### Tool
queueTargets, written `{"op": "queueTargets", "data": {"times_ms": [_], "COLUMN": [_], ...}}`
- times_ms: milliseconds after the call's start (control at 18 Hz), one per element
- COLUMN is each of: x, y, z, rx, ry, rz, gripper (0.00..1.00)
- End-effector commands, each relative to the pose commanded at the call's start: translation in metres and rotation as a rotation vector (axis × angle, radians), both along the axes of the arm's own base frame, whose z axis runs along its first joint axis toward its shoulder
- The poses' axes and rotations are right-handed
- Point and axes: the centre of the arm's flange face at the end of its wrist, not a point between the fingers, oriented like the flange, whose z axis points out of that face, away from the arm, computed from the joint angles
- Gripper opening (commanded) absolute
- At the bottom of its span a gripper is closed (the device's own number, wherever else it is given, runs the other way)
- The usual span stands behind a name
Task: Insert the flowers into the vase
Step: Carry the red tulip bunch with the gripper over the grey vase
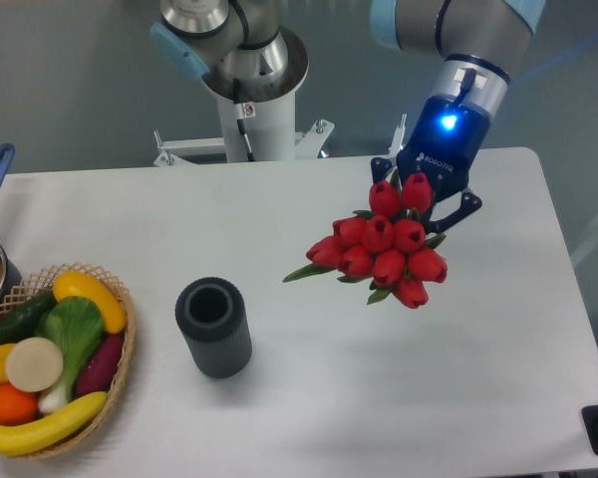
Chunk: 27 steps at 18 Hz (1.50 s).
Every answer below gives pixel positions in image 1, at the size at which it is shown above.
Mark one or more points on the blue Robotiq gripper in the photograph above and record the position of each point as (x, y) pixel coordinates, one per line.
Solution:
(443, 146)

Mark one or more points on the red tulip bouquet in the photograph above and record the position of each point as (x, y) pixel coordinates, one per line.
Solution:
(387, 244)

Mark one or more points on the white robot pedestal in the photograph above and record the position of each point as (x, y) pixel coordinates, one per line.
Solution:
(251, 131)

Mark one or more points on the green cucumber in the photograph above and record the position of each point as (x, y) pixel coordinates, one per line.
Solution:
(21, 322)

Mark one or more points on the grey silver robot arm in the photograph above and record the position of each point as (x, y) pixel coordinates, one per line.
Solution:
(254, 66)

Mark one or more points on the orange fruit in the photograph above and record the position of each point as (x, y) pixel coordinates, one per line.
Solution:
(17, 407)

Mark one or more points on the purple sweet potato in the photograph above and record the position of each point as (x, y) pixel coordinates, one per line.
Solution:
(98, 373)

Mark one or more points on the green bok choy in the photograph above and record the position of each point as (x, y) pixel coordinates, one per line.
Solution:
(75, 326)

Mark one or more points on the woven wicker basket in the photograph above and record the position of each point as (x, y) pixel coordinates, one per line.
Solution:
(41, 282)

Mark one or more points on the beige round slice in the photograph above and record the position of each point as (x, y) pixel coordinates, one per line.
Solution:
(34, 364)

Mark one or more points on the dark grey ribbed vase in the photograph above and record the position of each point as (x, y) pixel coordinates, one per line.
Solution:
(211, 315)

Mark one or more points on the yellow banana front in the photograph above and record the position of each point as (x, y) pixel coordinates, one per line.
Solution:
(44, 432)

